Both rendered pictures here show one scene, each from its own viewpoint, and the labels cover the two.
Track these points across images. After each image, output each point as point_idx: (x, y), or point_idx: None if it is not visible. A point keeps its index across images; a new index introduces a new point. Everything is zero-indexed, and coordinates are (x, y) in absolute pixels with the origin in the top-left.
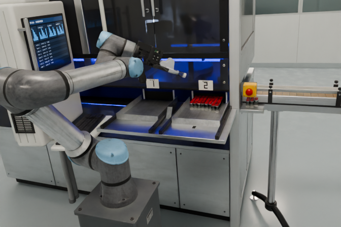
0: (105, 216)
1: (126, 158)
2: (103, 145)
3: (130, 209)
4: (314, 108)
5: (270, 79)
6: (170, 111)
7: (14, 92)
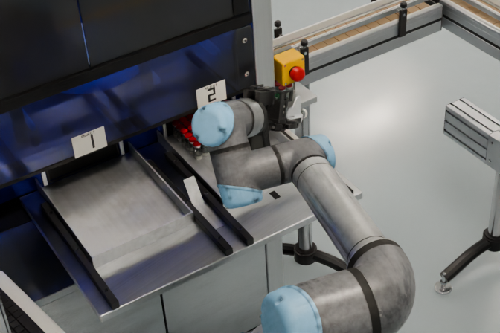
0: None
1: None
2: None
3: None
4: (370, 52)
5: (277, 24)
6: (194, 187)
7: (401, 317)
